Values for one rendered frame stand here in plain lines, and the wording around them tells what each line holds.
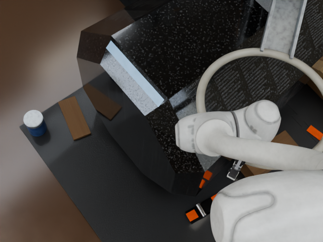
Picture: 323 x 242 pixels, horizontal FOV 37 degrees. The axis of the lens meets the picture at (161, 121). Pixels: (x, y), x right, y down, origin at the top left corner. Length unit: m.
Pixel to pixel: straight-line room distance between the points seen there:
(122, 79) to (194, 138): 0.67
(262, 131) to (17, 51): 1.97
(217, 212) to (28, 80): 2.18
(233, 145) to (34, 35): 2.05
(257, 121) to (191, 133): 0.18
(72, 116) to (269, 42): 1.26
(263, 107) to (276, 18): 0.66
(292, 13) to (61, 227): 1.50
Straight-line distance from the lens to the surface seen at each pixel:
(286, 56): 1.84
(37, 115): 2.60
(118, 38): 1.91
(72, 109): 2.71
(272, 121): 1.31
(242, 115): 1.33
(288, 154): 1.09
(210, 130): 1.25
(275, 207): 0.77
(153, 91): 1.81
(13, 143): 2.72
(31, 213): 2.58
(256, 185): 0.79
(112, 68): 1.91
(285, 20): 1.91
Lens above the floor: 2.44
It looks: 65 degrees down
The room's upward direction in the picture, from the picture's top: 6 degrees clockwise
